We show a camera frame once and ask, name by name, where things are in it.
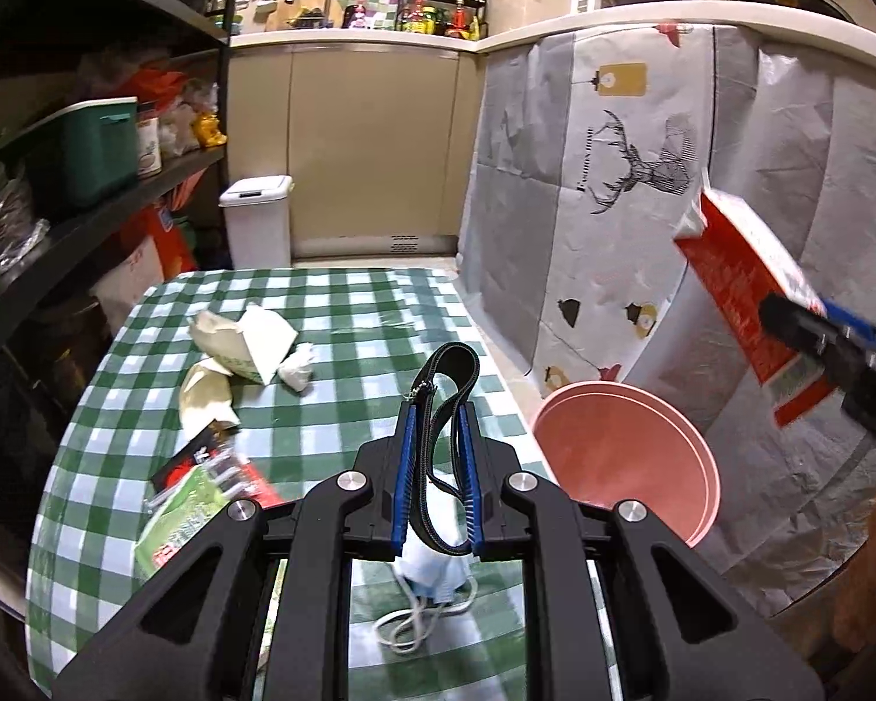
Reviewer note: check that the white printed bag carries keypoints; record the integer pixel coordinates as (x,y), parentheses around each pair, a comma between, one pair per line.
(123,286)

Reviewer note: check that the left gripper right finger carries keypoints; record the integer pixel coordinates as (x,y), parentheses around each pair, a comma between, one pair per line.
(469,481)

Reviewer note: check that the chrome kitchen faucet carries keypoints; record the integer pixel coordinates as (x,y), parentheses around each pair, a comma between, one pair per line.
(312,14)

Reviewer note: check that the yellow toy figure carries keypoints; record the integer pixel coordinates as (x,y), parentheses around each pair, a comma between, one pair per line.
(206,130)

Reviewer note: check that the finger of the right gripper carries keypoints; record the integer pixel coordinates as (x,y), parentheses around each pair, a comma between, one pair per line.
(799,328)

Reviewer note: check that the small white tissue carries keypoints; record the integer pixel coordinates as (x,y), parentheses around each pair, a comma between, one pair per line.
(297,368)

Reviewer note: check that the red orange bag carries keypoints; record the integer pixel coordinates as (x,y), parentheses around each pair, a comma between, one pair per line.
(155,221)

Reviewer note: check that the blue white face mask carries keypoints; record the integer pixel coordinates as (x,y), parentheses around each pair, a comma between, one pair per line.
(436,585)

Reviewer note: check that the black metal storage shelf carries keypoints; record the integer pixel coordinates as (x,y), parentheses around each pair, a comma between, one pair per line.
(54,53)

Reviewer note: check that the cream paper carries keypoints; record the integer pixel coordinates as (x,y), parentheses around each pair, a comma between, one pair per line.
(206,397)

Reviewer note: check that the red black snack wrapper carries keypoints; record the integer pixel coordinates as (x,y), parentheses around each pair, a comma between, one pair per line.
(212,452)

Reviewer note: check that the green panda snack packet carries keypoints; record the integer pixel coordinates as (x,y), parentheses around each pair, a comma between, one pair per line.
(189,507)

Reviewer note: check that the red medicine box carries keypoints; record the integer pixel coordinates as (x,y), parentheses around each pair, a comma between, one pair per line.
(740,261)

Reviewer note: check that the green plastic storage box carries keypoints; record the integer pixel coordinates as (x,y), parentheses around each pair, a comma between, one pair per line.
(80,152)

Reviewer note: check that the beige kitchen cabinet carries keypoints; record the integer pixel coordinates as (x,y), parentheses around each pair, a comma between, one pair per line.
(376,129)

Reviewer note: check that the black elastic band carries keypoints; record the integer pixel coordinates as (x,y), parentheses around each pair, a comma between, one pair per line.
(441,386)

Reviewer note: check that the white pedal trash bin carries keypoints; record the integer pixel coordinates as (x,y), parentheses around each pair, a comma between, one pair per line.
(256,213)

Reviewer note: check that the green white checkered tablecloth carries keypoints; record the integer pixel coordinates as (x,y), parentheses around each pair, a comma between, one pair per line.
(372,329)

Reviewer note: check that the pink plastic bucket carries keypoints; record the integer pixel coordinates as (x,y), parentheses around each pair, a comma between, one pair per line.
(607,442)

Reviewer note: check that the black spice rack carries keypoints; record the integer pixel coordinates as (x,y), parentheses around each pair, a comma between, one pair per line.
(460,19)

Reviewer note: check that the white labelled jar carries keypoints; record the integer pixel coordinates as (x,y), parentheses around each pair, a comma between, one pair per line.
(149,161)

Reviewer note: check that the grey deer print cloth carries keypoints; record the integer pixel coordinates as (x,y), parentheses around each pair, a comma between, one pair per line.
(591,147)

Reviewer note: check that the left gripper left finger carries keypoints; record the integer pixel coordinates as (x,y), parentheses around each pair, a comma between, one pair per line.
(402,498)

